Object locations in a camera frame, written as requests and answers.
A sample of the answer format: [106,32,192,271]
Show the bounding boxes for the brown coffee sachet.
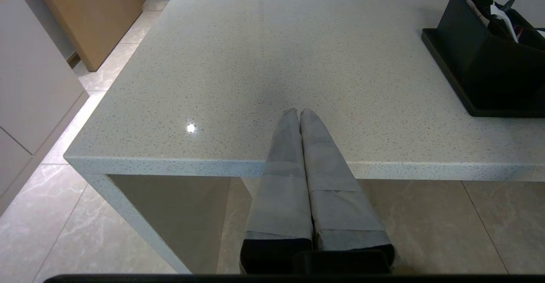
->
[464,0,491,27]

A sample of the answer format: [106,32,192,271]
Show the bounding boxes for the black sachet holder box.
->
[435,0,545,110]

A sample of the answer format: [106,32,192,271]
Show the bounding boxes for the brown wooden door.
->
[29,0,146,71]

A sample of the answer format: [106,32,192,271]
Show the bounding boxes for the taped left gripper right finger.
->
[299,108,396,274]

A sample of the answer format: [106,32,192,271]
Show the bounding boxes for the white tall cabinet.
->
[0,0,89,215]

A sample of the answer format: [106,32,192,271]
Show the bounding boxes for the packets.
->
[470,0,518,19]

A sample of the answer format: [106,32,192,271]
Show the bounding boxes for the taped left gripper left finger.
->
[239,108,315,274]

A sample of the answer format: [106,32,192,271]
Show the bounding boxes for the black rectangular serving tray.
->
[422,29,545,117]

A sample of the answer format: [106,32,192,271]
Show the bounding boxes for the white paper stick packet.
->
[490,3,520,43]

